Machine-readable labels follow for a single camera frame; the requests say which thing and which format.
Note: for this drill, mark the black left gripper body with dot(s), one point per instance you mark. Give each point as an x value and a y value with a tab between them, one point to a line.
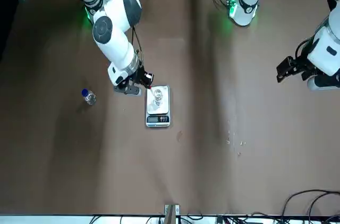
304	64

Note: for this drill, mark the clear glass bottle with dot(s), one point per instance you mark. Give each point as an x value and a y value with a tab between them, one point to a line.
158	98

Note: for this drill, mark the silver electronic balance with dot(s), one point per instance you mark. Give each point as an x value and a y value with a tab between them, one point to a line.
158	119

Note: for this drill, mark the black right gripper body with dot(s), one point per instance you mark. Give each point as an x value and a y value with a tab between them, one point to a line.
138	75

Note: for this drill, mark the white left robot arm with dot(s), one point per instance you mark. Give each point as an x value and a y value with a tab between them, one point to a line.
326	48

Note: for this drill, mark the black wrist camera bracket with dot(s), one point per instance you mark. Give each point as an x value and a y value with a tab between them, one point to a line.
127	90

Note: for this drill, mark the clear dropper bottle blue cap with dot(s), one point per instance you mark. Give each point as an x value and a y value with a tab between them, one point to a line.
89	98

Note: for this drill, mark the aluminium post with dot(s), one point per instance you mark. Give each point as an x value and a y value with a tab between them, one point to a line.
171	214

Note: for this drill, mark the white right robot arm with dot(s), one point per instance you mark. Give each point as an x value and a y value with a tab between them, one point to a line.
114	43

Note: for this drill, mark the red bulb glass dropper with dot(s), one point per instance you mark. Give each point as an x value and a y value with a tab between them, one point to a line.
150	87

